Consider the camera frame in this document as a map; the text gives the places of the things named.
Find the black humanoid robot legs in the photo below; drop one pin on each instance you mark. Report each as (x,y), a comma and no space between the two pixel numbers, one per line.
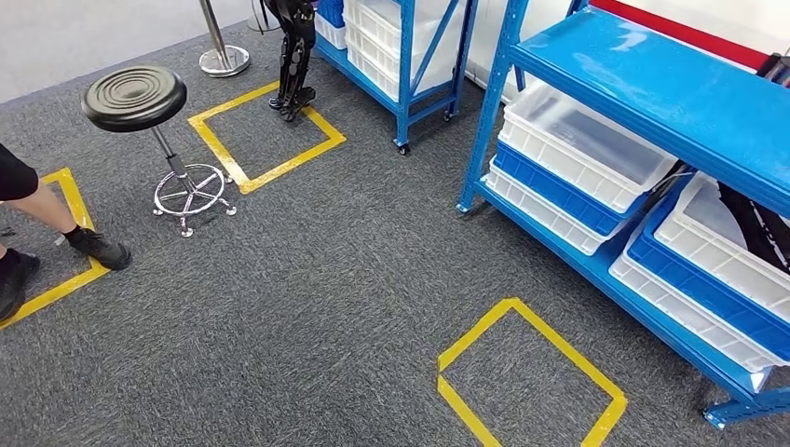
(295,55)

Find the black shelf caster wheel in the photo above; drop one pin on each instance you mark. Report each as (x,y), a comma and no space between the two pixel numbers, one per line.
(447,116)
(403,149)

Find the yellow floor tape square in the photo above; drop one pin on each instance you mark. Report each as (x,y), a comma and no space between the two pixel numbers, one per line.
(216,148)
(74,197)
(555,336)

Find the chrome stanchion post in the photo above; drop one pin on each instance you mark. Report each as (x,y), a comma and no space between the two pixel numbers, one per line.
(222,58)

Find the blue plastic storage bin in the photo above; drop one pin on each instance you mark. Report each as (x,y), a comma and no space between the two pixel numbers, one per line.
(697,290)
(332,11)
(555,191)

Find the person's leg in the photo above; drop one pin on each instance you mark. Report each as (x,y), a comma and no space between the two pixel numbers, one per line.
(43,207)

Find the blue metal shelf unit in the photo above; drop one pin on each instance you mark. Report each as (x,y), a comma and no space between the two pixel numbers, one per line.
(648,80)
(404,74)

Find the black plastic trim piece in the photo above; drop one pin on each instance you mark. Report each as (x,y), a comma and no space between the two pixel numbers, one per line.
(753,228)

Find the black round stool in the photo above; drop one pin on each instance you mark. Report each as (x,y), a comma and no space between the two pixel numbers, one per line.
(133,98)

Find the white red-striped vehicle body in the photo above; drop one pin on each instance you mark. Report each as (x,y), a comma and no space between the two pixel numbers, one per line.
(679,15)

